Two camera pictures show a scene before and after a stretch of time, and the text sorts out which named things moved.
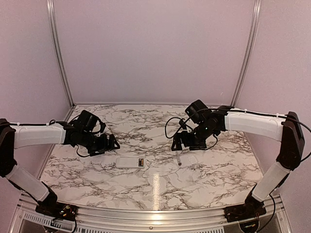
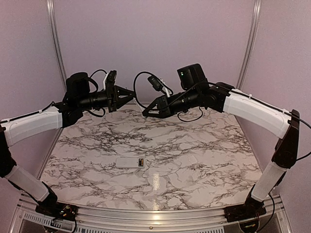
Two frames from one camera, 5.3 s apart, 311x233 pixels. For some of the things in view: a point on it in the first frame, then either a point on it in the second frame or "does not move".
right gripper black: [187, 143] to [164, 112]
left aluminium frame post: [50, 13] does not move
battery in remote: [141, 162] does not move
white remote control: [130, 162] does not move
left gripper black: [104, 146] to [115, 102]
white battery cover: [192, 159] does not move
